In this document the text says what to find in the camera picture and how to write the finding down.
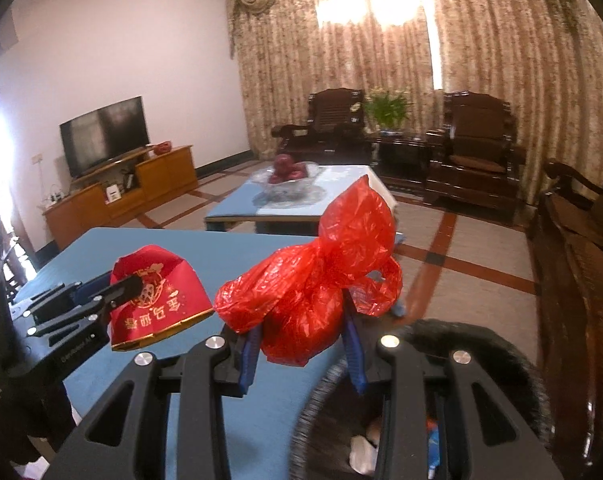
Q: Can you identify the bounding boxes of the red bowl on cabinet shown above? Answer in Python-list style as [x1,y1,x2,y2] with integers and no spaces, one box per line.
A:
[153,141,172,156]

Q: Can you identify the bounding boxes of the patterned beige curtains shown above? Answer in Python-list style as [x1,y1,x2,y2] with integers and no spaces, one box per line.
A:
[227,0,603,200]

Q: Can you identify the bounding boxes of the green potted plant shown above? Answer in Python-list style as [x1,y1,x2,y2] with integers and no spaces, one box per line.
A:
[364,88,410,131]

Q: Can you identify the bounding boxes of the dark wooden armchair right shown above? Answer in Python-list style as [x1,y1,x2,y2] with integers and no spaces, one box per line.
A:
[424,91,527,221]

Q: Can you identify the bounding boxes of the red gold-printed pouch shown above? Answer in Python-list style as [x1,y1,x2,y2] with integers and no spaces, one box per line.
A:
[111,245,214,351]

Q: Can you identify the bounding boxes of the dark wooden armchair left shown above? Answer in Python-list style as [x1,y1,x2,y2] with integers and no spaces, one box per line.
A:
[271,88,372,165]

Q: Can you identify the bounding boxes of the dark wooden side table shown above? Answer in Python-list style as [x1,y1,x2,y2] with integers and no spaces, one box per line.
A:
[369,133,431,195]

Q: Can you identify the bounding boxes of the wooden tv cabinet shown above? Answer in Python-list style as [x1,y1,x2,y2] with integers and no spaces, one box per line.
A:
[44,145,198,249]

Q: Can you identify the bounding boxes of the red plastic bag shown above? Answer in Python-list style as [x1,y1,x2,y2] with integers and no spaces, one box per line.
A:
[214,177,402,366]

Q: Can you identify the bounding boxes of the coffee table with blue cloth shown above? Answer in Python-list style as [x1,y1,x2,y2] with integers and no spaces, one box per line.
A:
[204,162,397,235]

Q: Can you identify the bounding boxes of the red fruit in bowl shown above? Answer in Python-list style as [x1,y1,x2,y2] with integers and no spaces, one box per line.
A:
[268,154,308,184]

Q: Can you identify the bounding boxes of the glass fruit bowl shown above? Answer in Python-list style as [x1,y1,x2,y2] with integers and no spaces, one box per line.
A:
[250,162,323,202]

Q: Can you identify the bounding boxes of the flat screen television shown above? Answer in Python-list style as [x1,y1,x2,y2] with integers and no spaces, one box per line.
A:
[60,96,150,178]

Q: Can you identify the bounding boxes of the black dining chair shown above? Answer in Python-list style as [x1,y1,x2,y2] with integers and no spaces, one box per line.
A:
[0,226,37,304]

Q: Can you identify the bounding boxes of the black trash bin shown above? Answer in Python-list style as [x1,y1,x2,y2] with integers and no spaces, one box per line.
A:
[288,318,561,479]

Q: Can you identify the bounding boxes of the white box in cabinet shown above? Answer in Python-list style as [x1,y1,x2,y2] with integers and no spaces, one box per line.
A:
[105,184,122,204]

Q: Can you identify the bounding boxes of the dark wooden sofa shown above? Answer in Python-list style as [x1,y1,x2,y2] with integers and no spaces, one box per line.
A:
[528,159,603,478]

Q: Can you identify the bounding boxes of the blue paper packet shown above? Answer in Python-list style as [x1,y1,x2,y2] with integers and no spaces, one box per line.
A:
[426,418,440,480]

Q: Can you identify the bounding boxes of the white plastic bag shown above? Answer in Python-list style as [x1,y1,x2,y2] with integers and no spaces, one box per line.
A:
[348,417,382,477]

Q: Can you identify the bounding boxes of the dark wooden armchair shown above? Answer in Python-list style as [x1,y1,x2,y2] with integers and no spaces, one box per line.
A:
[271,88,372,165]
[424,91,527,221]

